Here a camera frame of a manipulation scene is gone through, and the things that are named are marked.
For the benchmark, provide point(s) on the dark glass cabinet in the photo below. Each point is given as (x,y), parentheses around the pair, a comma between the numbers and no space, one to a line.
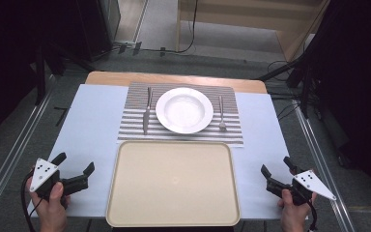
(99,25)

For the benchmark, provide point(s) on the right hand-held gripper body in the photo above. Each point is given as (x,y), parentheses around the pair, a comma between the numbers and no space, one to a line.
(309,184)

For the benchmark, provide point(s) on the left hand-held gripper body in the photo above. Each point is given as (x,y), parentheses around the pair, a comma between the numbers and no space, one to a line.
(43,172)

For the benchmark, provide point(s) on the striped grey placemat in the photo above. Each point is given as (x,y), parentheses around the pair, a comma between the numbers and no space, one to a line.
(132,129)

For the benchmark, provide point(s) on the silver fork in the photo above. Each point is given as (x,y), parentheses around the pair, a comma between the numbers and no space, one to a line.
(221,109)

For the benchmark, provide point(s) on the light wooden furniture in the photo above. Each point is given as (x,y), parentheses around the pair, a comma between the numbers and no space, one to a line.
(238,14)

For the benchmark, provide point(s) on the wooden table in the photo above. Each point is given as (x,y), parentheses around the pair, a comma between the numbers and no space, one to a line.
(174,78)

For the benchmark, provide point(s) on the silver table knife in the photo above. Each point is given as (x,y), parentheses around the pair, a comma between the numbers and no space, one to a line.
(146,117)

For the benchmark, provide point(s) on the person's right hand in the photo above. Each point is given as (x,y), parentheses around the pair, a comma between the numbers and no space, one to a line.
(294,217)

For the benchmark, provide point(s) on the beige plastic tray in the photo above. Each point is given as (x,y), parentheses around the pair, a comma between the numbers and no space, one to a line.
(174,183)

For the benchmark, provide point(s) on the person's left hand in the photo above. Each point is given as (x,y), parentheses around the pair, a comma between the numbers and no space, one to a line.
(50,214)

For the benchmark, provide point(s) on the aluminium floor rail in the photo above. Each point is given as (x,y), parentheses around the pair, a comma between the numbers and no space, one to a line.
(16,151)
(322,167)

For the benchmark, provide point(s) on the white deep plate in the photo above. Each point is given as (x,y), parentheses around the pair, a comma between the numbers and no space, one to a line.
(184,110)

